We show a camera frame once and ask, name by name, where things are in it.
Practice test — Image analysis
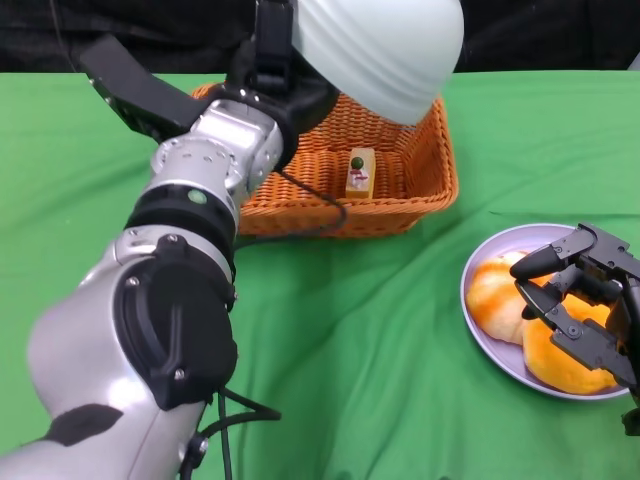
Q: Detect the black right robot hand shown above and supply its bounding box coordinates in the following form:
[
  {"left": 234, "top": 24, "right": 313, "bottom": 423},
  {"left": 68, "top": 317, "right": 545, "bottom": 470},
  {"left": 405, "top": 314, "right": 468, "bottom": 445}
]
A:
[{"left": 509, "top": 222, "right": 640, "bottom": 409}]

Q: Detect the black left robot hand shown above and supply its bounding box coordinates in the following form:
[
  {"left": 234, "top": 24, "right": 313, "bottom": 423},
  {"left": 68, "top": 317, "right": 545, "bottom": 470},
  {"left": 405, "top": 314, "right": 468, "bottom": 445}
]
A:
[{"left": 224, "top": 0, "right": 337, "bottom": 137}]

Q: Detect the orange ring-shaped bread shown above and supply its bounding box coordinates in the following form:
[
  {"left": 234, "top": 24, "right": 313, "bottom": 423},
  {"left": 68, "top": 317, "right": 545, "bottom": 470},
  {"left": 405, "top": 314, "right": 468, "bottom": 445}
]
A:
[{"left": 521, "top": 294, "right": 621, "bottom": 395}]

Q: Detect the pale grey-green bowl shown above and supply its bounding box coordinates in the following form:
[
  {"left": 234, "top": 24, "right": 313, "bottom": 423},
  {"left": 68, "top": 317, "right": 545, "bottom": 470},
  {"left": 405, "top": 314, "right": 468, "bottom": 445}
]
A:
[{"left": 291, "top": 0, "right": 465, "bottom": 126}]

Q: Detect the round striped bread bun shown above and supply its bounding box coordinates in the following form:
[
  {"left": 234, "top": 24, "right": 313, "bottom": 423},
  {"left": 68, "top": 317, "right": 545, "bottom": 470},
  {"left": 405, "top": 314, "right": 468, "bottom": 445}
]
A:
[{"left": 465, "top": 252, "right": 534, "bottom": 345}]

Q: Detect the yellow cake slice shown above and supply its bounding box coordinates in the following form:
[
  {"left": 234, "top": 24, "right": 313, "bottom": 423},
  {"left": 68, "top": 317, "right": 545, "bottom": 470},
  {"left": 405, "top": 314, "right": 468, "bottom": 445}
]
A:
[{"left": 344, "top": 147, "right": 376, "bottom": 199}]

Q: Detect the lavender round plate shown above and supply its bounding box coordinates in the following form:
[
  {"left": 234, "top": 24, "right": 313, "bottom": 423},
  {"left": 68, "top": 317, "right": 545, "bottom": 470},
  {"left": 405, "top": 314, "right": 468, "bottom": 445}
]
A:
[{"left": 459, "top": 223, "right": 631, "bottom": 400}]

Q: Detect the orange wicker basket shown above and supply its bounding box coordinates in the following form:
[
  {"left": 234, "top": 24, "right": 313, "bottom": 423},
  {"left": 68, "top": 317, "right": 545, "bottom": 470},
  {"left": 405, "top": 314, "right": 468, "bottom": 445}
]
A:
[{"left": 192, "top": 82, "right": 460, "bottom": 239}]

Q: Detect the green tablecloth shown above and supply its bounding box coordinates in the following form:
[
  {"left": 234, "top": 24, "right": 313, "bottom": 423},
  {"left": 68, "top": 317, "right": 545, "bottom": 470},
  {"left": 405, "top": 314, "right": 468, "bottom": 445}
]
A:
[{"left": 0, "top": 69, "right": 640, "bottom": 480}]

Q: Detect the black backdrop curtain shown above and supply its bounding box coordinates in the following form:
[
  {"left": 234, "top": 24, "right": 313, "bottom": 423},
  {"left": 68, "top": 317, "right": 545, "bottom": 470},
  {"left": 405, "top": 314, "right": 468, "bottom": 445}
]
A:
[{"left": 0, "top": 0, "right": 640, "bottom": 76}]

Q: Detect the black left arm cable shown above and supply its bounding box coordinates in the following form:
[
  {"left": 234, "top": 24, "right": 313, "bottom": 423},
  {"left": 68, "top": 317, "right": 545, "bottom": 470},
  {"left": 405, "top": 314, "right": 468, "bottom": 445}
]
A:
[{"left": 234, "top": 167, "right": 349, "bottom": 246}]

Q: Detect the black looped elbow cable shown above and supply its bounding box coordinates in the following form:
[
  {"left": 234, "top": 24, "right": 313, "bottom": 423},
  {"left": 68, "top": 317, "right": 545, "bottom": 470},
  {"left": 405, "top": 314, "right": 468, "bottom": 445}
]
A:
[{"left": 179, "top": 387, "right": 284, "bottom": 480}]

